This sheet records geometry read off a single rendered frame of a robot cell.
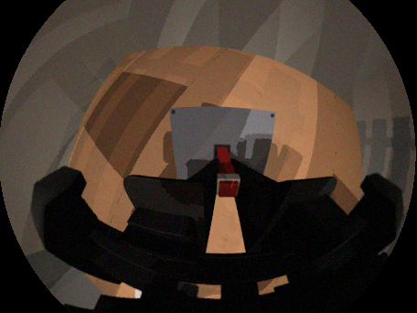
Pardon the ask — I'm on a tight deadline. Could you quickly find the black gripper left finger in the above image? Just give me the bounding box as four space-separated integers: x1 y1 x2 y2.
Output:
123 157 219 253

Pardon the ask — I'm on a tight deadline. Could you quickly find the dark red peg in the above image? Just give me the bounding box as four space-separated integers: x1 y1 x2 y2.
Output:
217 146 241 198

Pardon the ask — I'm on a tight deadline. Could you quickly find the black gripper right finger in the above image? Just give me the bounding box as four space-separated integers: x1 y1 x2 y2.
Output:
230 159 337 253

